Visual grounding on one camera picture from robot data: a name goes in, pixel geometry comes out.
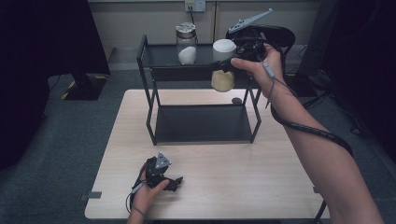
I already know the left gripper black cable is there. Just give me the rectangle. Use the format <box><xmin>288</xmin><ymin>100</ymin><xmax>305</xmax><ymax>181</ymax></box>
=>
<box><xmin>125</xmin><ymin>161</ymin><xmax>149</xmax><ymax>218</ymax></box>

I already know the black table leg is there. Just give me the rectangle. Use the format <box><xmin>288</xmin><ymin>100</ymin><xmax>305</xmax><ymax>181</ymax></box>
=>
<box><xmin>312</xmin><ymin>200</ymin><xmax>328</xmax><ymax>224</ymax></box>

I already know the person's left hand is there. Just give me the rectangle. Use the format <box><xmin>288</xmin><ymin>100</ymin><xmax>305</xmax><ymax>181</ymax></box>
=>
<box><xmin>130</xmin><ymin>172</ymin><xmax>171</xmax><ymax>219</ymax></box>

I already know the black stand base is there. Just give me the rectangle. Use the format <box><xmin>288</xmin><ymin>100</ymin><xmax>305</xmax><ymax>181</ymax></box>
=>
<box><xmin>60</xmin><ymin>73</ymin><xmax>108</xmax><ymax>102</ymax></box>

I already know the black floor cable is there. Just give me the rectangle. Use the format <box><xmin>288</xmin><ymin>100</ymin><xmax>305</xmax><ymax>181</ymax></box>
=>
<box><xmin>298</xmin><ymin>90</ymin><xmax>363</xmax><ymax>136</ymax></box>

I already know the glass jar with white lid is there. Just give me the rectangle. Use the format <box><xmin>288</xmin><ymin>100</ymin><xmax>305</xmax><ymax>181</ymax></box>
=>
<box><xmin>210</xmin><ymin>38</ymin><xmax>237</xmax><ymax>93</ymax></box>

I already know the person's right hand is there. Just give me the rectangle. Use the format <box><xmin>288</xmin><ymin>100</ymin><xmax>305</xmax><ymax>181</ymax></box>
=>
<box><xmin>230</xmin><ymin>42</ymin><xmax>290</xmax><ymax>101</ymax></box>

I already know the black plug cable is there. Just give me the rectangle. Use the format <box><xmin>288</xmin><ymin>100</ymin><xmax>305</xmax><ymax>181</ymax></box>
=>
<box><xmin>187</xmin><ymin>5</ymin><xmax>199</xmax><ymax>44</ymax></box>

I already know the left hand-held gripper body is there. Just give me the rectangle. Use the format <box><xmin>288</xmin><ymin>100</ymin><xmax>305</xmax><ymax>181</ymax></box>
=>
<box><xmin>144</xmin><ymin>151</ymin><xmax>173</xmax><ymax>189</ymax></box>

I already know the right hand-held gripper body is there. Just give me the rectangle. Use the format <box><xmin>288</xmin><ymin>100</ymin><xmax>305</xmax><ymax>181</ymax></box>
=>
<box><xmin>225</xmin><ymin>7</ymin><xmax>296</xmax><ymax>63</ymax></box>

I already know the white wall socket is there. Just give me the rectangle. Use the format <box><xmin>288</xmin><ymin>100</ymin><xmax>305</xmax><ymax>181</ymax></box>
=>
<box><xmin>184</xmin><ymin>0</ymin><xmax>206</xmax><ymax>13</ymax></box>

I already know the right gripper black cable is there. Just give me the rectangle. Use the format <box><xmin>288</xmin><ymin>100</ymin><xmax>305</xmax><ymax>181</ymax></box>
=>
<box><xmin>261</xmin><ymin>61</ymin><xmax>355</xmax><ymax>158</ymax></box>

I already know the dark curtain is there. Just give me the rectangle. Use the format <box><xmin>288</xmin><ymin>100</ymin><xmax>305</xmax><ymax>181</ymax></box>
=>
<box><xmin>0</xmin><ymin>0</ymin><xmax>111</xmax><ymax>172</ymax></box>

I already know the glass jar with silver lid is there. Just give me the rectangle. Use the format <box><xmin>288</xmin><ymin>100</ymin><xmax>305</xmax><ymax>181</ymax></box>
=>
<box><xmin>175</xmin><ymin>21</ymin><xmax>198</xmax><ymax>66</ymax></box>

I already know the black metal shelf rack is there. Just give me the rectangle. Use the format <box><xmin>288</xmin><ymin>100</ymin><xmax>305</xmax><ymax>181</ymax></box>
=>
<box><xmin>135</xmin><ymin>34</ymin><xmax>263</xmax><ymax>147</ymax></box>

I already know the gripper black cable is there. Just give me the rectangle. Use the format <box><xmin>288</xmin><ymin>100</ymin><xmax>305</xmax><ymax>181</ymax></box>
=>
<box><xmin>261</xmin><ymin>61</ymin><xmax>355</xmax><ymax>158</ymax></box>
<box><xmin>125</xmin><ymin>161</ymin><xmax>149</xmax><ymax>218</ymax></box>

